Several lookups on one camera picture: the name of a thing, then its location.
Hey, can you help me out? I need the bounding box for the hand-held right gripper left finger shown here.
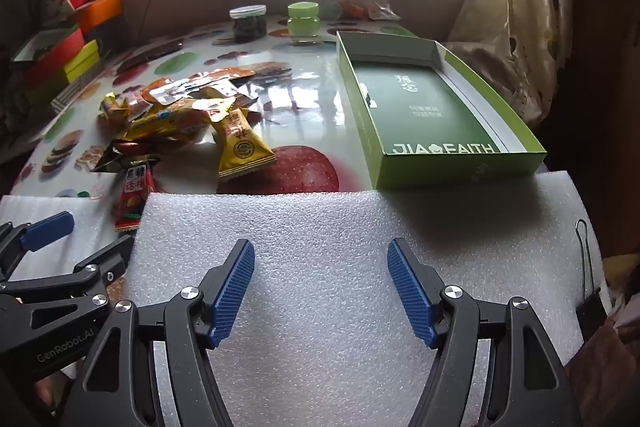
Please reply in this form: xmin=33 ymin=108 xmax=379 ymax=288
xmin=60 ymin=239 xmax=257 ymax=427

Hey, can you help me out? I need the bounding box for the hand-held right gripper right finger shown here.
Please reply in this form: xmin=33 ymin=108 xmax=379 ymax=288
xmin=387 ymin=238 xmax=583 ymax=427

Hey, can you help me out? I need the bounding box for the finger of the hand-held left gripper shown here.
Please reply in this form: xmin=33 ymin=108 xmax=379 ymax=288
xmin=0 ymin=234 xmax=135 ymax=303
xmin=0 ymin=211 xmax=76 ymax=283

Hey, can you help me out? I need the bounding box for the green cardboard box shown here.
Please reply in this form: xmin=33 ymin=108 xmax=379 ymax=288
xmin=336 ymin=31 xmax=547 ymax=190

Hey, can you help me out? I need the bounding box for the red candy packet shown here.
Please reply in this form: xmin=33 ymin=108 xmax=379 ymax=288
xmin=114 ymin=154 xmax=161 ymax=233

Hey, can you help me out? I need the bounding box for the white foam sheet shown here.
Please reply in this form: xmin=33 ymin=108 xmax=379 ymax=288
xmin=124 ymin=170 xmax=608 ymax=427

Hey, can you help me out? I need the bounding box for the yellow candy packet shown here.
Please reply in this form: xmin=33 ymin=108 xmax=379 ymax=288
xmin=210 ymin=108 xmax=277 ymax=179

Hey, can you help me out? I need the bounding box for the pile of snack packets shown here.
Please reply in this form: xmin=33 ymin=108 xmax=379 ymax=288
xmin=92 ymin=67 xmax=293 ymax=172

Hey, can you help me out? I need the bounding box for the black binder clip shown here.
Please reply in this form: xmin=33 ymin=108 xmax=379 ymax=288
xmin=575 ymin=219 xmax=608 ymax=348

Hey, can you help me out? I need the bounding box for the orange cardboard box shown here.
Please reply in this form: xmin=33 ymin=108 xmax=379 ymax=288
xmin=75 ymin=0 xmax=123 ymax=32

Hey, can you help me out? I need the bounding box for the printed fruit tablecloth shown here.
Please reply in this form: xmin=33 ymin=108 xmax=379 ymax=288
xmin=10 ymin=19 xmax=546 ymax=208

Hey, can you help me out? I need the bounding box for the dark jar with white lid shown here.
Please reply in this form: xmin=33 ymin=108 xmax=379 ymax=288
xmin=229 ymin=6 xmax=268 ymax=44

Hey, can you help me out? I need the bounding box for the green glass jar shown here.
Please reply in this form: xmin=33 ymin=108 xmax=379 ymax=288
xmin=287 ymin=2 xmax=320 ymax=42

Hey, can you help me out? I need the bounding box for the dark wooden cabinet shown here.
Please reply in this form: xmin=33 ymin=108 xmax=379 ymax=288
xmin=550 ymin=0 xmax=640 ymax=258

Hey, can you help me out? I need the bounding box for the cream patterned curtain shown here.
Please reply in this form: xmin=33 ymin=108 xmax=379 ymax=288
xmin=445 ymin=0 xmax=581 ymax=128

